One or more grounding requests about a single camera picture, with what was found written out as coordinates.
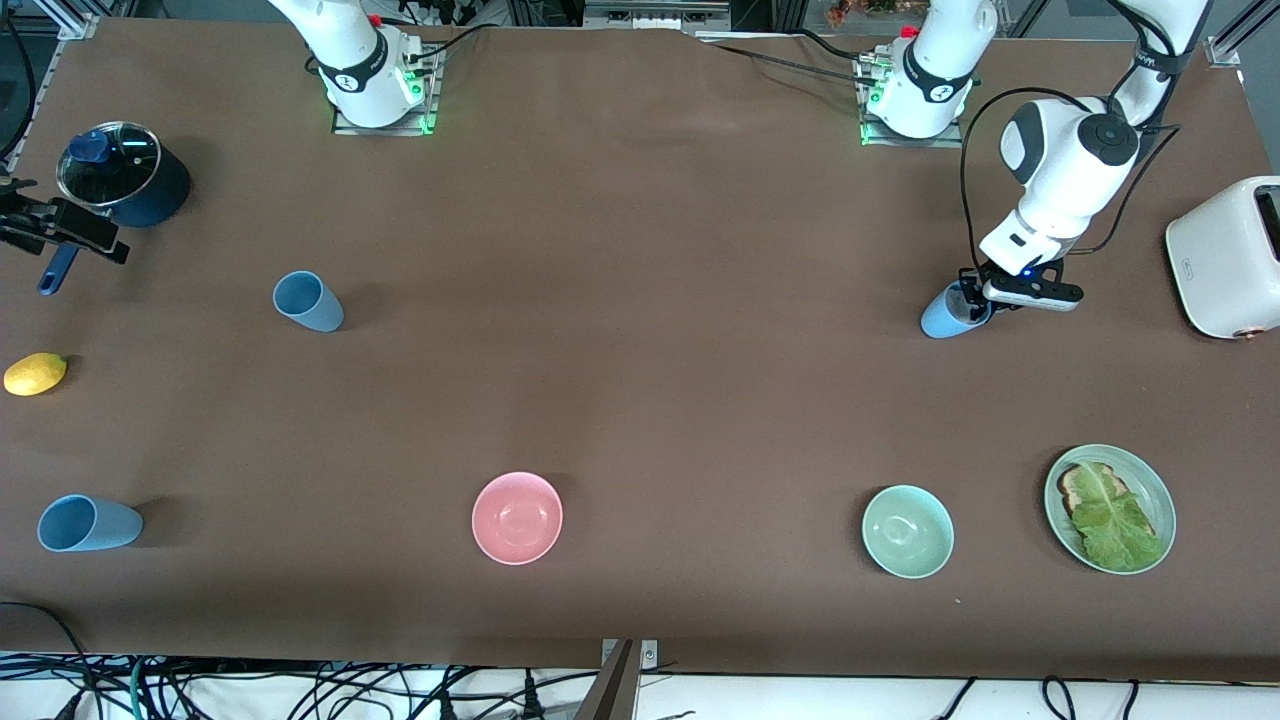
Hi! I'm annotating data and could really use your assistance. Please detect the light blue cup holding paper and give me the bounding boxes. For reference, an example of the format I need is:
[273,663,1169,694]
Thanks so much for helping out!
[919,280,993,339]

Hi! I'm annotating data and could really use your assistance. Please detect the blue plastic cup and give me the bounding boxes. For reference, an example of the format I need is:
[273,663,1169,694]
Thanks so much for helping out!
[37,495,144,553]
[273,271,345,333]

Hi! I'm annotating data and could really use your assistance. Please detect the glass lid with blue knob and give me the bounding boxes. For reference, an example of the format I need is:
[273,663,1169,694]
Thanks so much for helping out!
[57,121,162,208]

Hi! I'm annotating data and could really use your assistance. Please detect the dark blue saucepan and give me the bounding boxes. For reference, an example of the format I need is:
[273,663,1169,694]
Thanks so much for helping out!
[38,120,191,297]

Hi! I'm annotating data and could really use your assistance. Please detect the yellow lemon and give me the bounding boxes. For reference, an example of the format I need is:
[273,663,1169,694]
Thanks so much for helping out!
[3,352,69,397]

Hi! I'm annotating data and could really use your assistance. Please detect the toast slice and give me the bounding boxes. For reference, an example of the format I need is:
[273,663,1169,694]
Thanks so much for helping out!
[1057,463,1161,546]

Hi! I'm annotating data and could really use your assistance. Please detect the white toaster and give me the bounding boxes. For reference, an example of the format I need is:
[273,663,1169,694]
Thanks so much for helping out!
[1165,176,1280,341]

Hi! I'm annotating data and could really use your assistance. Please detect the mint green bowl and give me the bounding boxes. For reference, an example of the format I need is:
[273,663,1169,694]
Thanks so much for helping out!
[862,485,955,580]

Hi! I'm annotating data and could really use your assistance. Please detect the green plate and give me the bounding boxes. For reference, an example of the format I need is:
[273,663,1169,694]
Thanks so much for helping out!
[1044,444,1177,576]

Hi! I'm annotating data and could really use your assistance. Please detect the green lettuce leaf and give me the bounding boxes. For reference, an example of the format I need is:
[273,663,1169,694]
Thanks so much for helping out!
[1070,463,1166,573]

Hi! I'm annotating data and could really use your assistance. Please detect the grey metal box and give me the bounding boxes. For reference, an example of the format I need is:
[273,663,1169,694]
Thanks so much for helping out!
[583,0,733,31]

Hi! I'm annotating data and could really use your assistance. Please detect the pink bowl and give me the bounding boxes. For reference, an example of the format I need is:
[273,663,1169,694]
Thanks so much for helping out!
[471,472,564,566]

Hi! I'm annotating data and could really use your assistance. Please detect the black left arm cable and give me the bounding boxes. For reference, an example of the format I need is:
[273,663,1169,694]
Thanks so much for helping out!
[960,88,1183,276]

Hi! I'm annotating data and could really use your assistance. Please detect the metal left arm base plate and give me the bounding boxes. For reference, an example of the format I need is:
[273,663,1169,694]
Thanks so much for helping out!
[860,60,966,149]

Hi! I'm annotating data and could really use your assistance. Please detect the aluminium frame profile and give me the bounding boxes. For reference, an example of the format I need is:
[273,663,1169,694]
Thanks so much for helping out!
[30,0,101,41]
[1205,0,1280,69]

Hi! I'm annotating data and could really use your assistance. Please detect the black cable to left base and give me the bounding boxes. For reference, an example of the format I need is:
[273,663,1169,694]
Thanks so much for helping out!
[690,28,881,86]

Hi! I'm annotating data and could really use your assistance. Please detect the black cable to base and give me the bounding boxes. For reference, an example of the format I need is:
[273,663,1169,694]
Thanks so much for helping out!
[690,28,881,86]
[405,22,491,61]

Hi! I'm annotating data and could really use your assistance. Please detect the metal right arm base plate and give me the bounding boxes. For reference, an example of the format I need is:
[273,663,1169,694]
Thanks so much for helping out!
[332,45,439,136]

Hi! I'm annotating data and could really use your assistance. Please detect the black floor cable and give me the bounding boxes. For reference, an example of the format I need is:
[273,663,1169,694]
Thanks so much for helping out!
[0,600,101,720]

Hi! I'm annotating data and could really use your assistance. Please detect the black cable to right base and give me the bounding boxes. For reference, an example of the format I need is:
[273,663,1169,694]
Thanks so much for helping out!
[405,22,491,61]

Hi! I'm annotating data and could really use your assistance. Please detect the dark camera pole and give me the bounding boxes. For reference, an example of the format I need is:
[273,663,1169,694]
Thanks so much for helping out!
[575,640,636,720]

